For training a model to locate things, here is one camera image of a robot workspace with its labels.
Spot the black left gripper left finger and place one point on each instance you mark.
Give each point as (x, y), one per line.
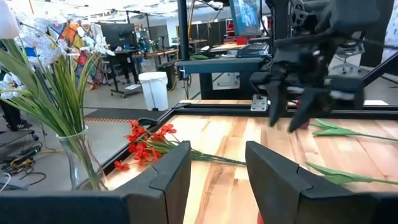
(149, 199)

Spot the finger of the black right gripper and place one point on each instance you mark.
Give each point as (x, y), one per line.
(276, 102)
(308, 107)

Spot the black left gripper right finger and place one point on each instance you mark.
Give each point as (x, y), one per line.
(280, 193)

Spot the maroon artificial tulip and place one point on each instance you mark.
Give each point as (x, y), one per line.
(335, 132)

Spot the red blossom flower bunch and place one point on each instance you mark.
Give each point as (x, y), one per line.
(141, 149)

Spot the white artificial tulip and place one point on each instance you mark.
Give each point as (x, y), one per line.
(7, 18)
(339, 177)

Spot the white blossom flower bunch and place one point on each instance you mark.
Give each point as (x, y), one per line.
(99, 46)

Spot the pale blue flower bunch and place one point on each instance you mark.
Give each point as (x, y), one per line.
(40, 53)

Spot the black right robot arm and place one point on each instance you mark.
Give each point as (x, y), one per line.
(351, 14)

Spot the clear glass vase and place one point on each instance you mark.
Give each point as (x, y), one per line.
(74, 168)

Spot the black keyboard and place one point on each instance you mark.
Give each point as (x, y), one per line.
(253, 49)

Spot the grey side desk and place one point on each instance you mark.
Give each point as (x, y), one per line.
(217, 65)

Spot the lit computer monitor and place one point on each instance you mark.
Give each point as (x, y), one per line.
(245, 17)

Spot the white trash bin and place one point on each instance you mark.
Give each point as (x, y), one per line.
(154, 90)

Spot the black computer monitor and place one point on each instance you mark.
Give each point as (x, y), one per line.
(118, 35)

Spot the colourful patchwork quilt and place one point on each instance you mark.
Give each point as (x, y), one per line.
(70, 34)

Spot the grey metal bracket plate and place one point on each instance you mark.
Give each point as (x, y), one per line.
(259, 102)

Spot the black aluminium table frame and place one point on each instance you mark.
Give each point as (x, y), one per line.
(217, 110)

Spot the black vertical post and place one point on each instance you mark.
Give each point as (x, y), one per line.
(183, 31)

